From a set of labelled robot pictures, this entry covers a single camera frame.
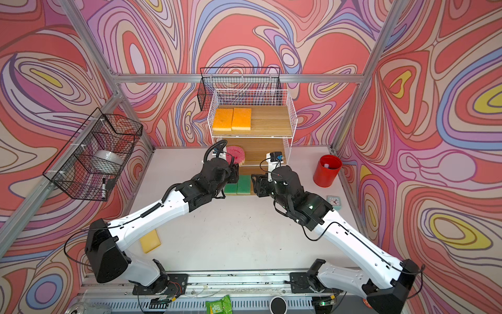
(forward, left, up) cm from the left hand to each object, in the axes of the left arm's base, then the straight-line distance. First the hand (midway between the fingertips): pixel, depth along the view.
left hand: (238, 165), depth 77 cm
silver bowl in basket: (+1, +49, +5) cm, 49 cm away
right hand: (-9, -8, +2) cm, 12 cm away
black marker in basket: (-10, +50, -2) cm, 51 cm away
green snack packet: (-44, +5, -27) cm, 51 cm away
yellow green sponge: (-11, -3, +2) cm, 12 cm away
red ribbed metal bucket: (+9, -42, -14) cm, 46 cm away
